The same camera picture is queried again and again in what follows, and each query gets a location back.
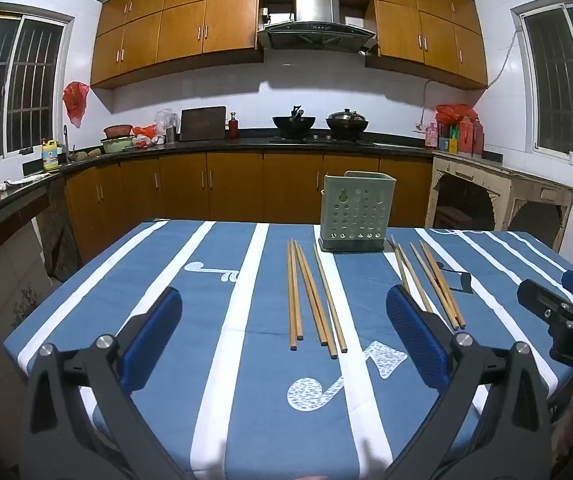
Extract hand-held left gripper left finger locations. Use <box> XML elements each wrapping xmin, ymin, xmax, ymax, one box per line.
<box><xmin>19</xmin><ymin>286</ymin><xmax>187</xmax><ymax>480</ymax></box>

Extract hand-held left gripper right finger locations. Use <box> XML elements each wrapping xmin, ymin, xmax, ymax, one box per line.
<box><xmin>385</xmin><ymin>284</ymin><xmax>552</xmax><ymax>480</ymax></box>

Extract wooden chopstick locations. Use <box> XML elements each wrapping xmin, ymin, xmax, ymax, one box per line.
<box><xmin>419</xmin><ymin>247</ymin><xmax>462</xmax><ymax>331</ymax></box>
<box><xmin>409</xmin><ymin>241</ymin><xmax>458</xmax><ymax>332</ymax></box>
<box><xmin>297</xmin><ymin>247</ymin><xmax>338</xmax><ymax>359</ymax></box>
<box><xmin>286</xmin><ymin>240</ymin><xmax>298</xmax><ymax>351</ymax></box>
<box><xmin>295</xmin><ymin>242</ymin><xmax>328</xmax><ymax>347</ymax></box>
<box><xmin>395</xmin><ymin>242</ymin><xmax>435</xmax><ymax>313</ymax></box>
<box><xmin>291</xmin><ymin>239</ymin><xmax>305</xmax><ymax>340</ymax></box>
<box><xmin>389</xmin><ymin>234</ymin><xmax>411</xmax><ymax>293</ymax></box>
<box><xmin>313</xmin><ymin>243</ymin><xmax>348</xmax><ymax>353</ymax></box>
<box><xmin>419</xmin><ymin>239</ymin><xmax>467</xmax><ymax>331</ymax></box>

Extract green perforated utensil holder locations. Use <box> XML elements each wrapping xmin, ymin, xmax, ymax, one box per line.
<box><xmin>319</xmin><ymin>171</ymin><xmax>397</xmax><ymax>253</ymax></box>

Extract worn white side cabinet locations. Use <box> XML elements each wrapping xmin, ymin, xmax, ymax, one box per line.
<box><xmin>424</xmin><ymin>152</ymin><xmax>573</xmax><ymax>253</ymax></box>

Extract blue white striped tablecloth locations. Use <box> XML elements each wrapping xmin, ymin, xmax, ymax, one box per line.
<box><xmin>4</xmin><ymin>219</ymin><xmax>573</xmax><ymax>480</ymax></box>

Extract wooden base cabinets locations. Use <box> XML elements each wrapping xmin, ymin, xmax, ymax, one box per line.
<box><xmin>64</xmin><ymin>152</ymin><xmax>435</xmax><ymax>266</ymax></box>

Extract white cloth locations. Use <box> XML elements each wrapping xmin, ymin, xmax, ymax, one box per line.
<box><xmin>5</xmin><ymin>172</ymin><xmax>50</xmax><ymax>188</ymax></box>

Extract red bag over bottles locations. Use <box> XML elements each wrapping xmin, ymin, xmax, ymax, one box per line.
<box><xmin>435</xmin><ymin>104</ymin><xmax>480</xmax><ymax>126</ymax></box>

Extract barred window beside side cabinet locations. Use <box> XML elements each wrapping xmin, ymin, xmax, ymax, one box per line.
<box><xmin>511</xmin><ymin>0</ymin><xmax>573</xmax><ymax>166</ymax></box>

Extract small red plastic bag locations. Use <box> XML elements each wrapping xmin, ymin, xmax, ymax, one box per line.
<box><xmin>132</xmin><ymin>125</ymin><xmax>157</xmax><ymax>148</ymax></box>

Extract yellow detergent bottle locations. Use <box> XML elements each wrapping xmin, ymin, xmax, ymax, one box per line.
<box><xmin>41</xmin><ymin>139</ymin><xmax>61</xmax><ymax>171</ymax></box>

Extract black kitchen countertop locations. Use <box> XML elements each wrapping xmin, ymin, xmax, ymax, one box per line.
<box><xmin>0</xmin><ymin>132</ymin><xmax>505</xmax><ymax>233</ymax></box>

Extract clear plastic bag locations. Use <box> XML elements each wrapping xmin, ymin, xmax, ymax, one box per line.
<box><xmin>154</xmin><ymin>108</ymin><xmax>180</xmax><ymax>131</ymax></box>

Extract gas stove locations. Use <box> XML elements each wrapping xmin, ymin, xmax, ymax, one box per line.
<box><xmin>268</xmin><ymin>134</ymin><xmax>377</xmax><ymax>148</ymax></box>

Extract dark cutting board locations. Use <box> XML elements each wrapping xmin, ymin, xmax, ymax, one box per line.
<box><xmin>180</xmin><ymin>106</ymin><xmax>227</xmax><ymax>142</ymax></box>

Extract wok with lid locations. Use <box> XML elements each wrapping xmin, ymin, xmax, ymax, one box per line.
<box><xmin>325</xmin><ymin>108</ymin><xmax>370</xmax><ymax>141</ymax></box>

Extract black open wok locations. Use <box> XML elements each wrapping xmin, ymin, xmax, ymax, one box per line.
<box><xmin>272</xmin><ymin>106</ymin><xmax>317</xmax><ymax>140</ymax></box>

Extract hanging red plastic bag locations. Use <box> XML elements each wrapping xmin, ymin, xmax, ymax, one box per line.
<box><xmin>63</xmin><ymin>81</ymin><xmax>90</xmax><ymax>128</ymax></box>

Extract barred window beside sink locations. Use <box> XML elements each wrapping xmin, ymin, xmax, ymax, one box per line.
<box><xmin>0</xmin><ymin>12</ymin><xmax>74</xmax><ymax>161</ymax></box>

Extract steel range hood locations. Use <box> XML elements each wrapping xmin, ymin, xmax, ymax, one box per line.
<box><xmin>256</xmin><ymin>0</ymin><xmax>378</xmax><ymax>56</ymax></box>

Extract wooden wall cabinets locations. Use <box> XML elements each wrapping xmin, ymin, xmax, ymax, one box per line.
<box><xmin>90</xmin><ymin>0</ymin><xmax>488</xmax><ymax>92</ymax></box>

